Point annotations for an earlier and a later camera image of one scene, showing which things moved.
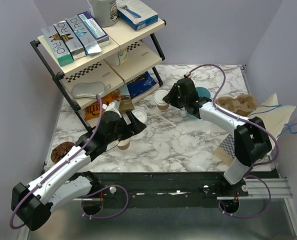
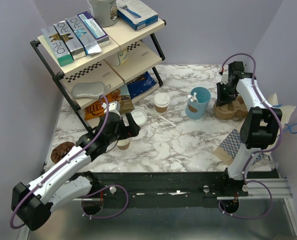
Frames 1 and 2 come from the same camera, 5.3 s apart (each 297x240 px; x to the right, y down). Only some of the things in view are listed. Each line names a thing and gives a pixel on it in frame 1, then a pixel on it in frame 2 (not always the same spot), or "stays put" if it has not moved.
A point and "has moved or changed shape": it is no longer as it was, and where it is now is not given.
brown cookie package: x=125 y=104 stays put
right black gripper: x=169 y=97 → x=220 y=99
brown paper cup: x=124 y=144 stays put
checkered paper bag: x=226 y=151 stays put
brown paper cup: x=161 y=105 has moved or changed shape
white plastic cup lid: x=140 y=115 stays put
